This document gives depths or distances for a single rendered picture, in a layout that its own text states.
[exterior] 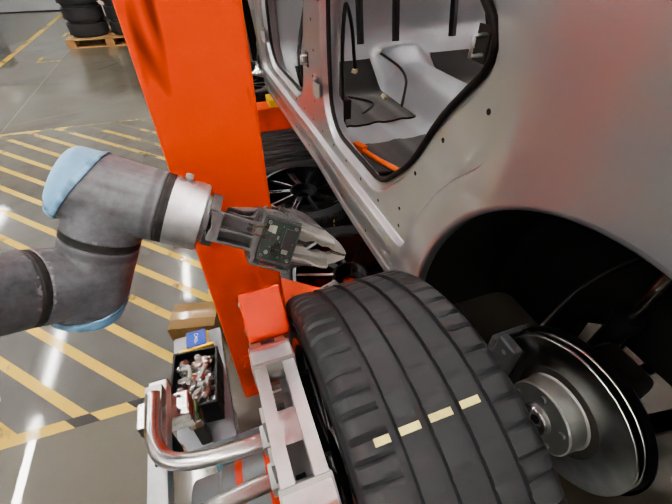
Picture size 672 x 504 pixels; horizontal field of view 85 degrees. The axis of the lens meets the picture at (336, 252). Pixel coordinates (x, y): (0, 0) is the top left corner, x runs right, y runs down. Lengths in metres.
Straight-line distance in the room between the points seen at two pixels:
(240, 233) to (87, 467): 1.59
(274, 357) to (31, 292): 0.30
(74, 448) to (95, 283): 1.54
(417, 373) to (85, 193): 0.44
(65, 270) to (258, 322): 0.30
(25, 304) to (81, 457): 1.53
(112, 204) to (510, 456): 0.54
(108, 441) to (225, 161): 1.51
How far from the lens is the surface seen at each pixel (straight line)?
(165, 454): 0.68
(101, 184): 0.48
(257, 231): 0.47
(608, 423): 0.86
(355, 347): 0.52
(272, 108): 2.74
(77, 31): 8.83
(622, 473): 0.91
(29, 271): 0.50
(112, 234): 0.50
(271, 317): 0.66
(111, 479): 1.89
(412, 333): 0.54
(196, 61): 0.62
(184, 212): 0.47
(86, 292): 0.52
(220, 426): 1.30
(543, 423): 0.90
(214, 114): 0.64
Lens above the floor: 1.60
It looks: 41 degrees down
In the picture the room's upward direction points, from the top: straight up
